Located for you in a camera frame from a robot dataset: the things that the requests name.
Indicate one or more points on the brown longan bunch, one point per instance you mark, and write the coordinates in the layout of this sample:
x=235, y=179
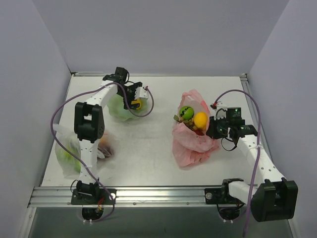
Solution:
x=189, y=123

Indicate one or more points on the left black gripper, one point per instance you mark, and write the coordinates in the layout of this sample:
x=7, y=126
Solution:
x=131, y=103

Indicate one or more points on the yellow fake lemon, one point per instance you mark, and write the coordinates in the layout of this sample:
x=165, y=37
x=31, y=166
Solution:
x=138, y=104

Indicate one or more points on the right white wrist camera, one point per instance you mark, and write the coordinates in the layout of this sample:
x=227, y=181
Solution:
x=220, y=110

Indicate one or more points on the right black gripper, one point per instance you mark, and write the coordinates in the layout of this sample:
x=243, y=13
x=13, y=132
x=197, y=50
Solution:
x=213, y=130

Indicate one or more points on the green striped melon ball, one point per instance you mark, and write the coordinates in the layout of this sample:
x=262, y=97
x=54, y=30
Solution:
x=186, y=112

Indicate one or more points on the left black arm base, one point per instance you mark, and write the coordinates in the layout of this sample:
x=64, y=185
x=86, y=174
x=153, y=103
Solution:
x=103, y=201

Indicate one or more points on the green wavy plate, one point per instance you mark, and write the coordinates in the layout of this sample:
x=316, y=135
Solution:
x=116, y=108

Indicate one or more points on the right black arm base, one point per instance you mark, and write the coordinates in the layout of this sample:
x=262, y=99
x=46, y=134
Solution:
x=228, y=207

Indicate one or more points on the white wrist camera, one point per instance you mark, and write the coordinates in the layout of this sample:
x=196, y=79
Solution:
x=220, y=110
x=141, y=93

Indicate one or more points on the aluminium front rail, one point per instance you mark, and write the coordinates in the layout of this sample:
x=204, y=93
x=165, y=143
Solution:
x=179, y=196

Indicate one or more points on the pink plastic bag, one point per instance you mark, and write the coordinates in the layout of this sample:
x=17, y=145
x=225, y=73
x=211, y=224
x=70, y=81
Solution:
x=188, y=148

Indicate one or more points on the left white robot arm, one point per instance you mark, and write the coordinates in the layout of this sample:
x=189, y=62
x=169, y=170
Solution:
x=89, y=125

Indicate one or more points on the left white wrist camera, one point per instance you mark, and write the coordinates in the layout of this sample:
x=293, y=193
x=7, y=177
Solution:
x=141, y=93

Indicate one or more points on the yellow fake pear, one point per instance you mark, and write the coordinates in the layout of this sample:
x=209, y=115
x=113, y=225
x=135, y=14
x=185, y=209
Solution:
x=201, y=120

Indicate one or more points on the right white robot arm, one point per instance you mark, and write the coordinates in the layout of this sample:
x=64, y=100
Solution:
x=270, y=195

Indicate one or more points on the clear bag of fruits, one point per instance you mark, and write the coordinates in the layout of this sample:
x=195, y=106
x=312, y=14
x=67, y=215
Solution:
x=70, y=166

